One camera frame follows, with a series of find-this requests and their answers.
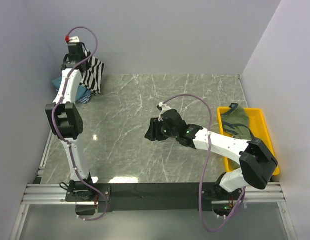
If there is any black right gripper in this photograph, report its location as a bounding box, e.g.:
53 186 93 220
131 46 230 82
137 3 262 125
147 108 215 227
144 117 178 141

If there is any black white striped tank top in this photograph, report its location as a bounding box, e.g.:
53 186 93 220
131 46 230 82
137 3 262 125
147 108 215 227
80 56 104 95

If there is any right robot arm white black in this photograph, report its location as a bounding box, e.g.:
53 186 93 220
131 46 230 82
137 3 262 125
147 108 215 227
144 109 278 200

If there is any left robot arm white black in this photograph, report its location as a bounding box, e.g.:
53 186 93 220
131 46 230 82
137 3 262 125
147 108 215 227
45 38 95 202

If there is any folded blue striped tank top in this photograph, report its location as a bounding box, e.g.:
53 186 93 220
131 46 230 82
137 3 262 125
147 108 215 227
77 92 92 104

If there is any dark green garment in bin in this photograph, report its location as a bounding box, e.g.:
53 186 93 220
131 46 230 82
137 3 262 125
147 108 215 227
221 103 255 141

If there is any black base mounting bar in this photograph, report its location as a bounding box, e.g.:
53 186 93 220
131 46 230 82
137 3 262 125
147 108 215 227
65 182 241 213

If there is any yellow plastic bin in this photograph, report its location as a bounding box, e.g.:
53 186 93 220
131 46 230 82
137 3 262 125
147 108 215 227
216 107 280 176

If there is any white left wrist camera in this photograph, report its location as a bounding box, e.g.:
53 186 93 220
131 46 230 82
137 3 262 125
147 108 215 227
65 35 80 44

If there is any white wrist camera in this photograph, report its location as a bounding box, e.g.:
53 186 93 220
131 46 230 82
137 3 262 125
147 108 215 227
157 102 171 122
65 35 80 44

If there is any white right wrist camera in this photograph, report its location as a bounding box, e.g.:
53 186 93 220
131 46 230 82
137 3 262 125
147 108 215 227
157 102 171 122

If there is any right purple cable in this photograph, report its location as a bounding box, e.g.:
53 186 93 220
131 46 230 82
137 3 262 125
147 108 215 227
159 94 247 233

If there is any aluminium frame rail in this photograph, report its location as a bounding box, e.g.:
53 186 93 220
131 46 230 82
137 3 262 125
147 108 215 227
9 94 95 240

